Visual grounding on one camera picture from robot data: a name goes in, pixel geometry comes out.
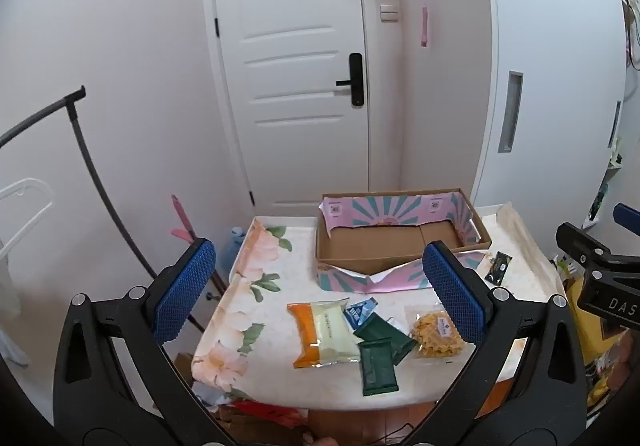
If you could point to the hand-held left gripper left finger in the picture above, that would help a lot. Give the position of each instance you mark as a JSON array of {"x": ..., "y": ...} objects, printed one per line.
[{"x": 186, "y": 288}]

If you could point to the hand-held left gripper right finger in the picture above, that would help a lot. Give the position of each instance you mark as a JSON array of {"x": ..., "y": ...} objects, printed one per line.
[{"x": 452, "y": 293}]

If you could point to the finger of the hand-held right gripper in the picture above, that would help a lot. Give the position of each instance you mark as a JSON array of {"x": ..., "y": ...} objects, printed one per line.
[
  {"x": 580, "y": 241},
  {"x": 628, "y": 214}
]

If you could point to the waffle snack packet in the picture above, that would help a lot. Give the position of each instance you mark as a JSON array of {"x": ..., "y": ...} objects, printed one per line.
[{"x": 431, "y": 337}]

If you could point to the dark green snack packet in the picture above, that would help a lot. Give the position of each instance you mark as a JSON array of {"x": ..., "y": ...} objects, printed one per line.
[
  {"x": 395, "y": 337},
  {"x": 378, "y": 367}
]

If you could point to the cardboard box with pink lining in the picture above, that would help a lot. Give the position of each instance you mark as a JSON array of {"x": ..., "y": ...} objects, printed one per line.
[{"x": 380, "y": 241}]

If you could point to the small blue white packet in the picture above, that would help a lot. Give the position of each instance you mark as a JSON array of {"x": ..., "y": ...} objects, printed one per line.
[{"x": 358, "y": 313}]

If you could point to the orange and cream snack packet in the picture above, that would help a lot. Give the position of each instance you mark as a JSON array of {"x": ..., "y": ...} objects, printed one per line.
[{"x": 325, "y": 332}]

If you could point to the yellow cardboard box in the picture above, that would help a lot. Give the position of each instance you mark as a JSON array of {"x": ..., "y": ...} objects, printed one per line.
[{"x": 590, "y": 341}]

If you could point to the small black snack packet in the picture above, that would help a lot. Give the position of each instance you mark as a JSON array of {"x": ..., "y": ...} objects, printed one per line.
[{"x": 498, "y": 267}]

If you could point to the pink plastic tool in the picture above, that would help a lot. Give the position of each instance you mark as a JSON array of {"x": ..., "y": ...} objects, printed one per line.
[{"x": 181, "y": 218}]

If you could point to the pile of colourful bags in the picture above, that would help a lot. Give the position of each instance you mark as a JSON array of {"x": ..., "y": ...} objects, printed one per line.
[{"x": 607, "y": 376}]

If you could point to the floral tablecloth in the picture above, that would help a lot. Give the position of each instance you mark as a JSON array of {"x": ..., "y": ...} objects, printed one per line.
[{"x": 280, "y": 286}]

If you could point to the red bag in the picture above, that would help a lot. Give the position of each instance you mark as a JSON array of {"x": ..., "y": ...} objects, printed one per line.
[{"x": 265, "y": 412}]

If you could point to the white wardrobe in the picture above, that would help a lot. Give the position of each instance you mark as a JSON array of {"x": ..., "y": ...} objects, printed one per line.
[{"x": 560, "y": 76}]

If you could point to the black curved clothes rack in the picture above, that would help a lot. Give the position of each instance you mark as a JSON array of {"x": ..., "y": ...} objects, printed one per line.
[{"x": 81, "y": 139}]

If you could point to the white panelled door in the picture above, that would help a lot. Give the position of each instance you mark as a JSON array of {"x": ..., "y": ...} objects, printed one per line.
[{"x": 290, "y": 76}]

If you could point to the white light switch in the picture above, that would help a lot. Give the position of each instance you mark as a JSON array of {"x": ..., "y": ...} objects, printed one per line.
[{"x": 389, "y": 12}]

